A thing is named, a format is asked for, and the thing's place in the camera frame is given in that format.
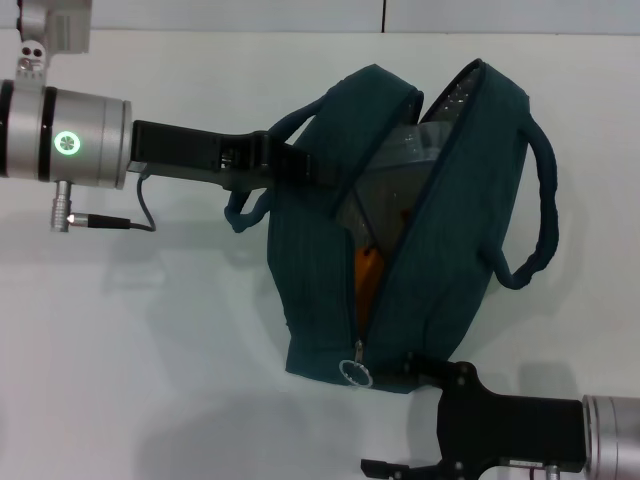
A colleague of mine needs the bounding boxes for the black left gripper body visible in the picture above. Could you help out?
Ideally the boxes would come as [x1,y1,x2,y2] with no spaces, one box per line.
[128,118,275,195]

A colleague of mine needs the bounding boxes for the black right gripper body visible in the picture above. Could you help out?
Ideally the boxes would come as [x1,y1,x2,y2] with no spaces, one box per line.
[434,360,590,480]

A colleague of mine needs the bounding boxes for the clear plastic food container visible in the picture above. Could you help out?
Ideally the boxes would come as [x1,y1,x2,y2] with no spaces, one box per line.
[337,122,454,241]

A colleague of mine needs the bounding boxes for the yellow orange pear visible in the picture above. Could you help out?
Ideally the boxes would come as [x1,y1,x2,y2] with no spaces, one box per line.
[352,209,416,322]

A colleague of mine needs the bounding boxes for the dark teal insulated lunch bag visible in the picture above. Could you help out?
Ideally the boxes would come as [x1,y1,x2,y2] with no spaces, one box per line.
[222,58,559,396]

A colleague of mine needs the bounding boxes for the left arm cable with plug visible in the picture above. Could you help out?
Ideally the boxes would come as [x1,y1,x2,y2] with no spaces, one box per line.
[48,172,157,235]

